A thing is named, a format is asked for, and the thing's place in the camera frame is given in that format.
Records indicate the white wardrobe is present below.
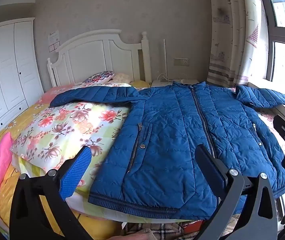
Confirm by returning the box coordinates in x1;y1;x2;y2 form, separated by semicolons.
0;17;44;150

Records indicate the blue quilted jacket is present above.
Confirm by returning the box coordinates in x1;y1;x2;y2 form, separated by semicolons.
49;81;285;220

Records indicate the person's left hand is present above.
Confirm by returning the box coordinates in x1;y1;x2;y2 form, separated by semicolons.
122;233;157;240

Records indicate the plaid garment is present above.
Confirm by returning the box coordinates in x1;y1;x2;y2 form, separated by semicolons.
121;221;185;240

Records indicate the patterned pillow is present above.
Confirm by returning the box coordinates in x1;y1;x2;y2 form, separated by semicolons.
82;70;115;83

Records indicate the white bed headboard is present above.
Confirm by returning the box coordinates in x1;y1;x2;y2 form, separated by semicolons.
47;29;150;88

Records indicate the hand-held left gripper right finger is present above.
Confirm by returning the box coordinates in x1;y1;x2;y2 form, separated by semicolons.
195;144;279;240

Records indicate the cream pillow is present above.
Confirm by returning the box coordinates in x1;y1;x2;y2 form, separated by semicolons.
111;73;133;83

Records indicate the wall paper notice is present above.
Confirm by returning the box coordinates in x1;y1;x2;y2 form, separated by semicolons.
48;30;60;43

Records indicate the yellow pillow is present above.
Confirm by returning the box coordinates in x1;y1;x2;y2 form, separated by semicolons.
131;80;151;89

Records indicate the floral quilt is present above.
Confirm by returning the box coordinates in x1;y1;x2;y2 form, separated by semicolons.
10;81;285;224

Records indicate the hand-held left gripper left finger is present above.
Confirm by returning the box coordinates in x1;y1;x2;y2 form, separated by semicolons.
9;145;93;240

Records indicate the printed curtain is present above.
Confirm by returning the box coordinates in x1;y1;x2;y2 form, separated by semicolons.
206;0;263;88

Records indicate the wall socket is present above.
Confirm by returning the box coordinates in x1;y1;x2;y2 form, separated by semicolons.
174;57;190;66

